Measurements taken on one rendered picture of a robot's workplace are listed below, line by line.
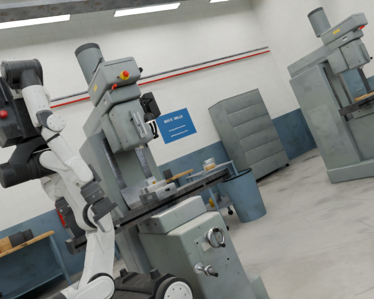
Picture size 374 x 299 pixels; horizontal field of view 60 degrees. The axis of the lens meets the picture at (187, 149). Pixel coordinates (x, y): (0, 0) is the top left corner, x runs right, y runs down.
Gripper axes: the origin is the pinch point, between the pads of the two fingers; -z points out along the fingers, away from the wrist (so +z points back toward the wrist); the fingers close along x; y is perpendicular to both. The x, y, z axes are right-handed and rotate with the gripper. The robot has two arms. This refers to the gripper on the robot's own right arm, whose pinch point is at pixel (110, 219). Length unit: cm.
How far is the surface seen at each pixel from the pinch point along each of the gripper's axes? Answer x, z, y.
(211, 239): 42, -45, 4
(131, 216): 30, -16, 51
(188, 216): 55, -36, 33
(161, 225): 37, -30, 37
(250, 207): 219, -132, 168
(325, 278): 95, -120, -4
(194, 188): 78, -28, 44
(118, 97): 68, 55, 48
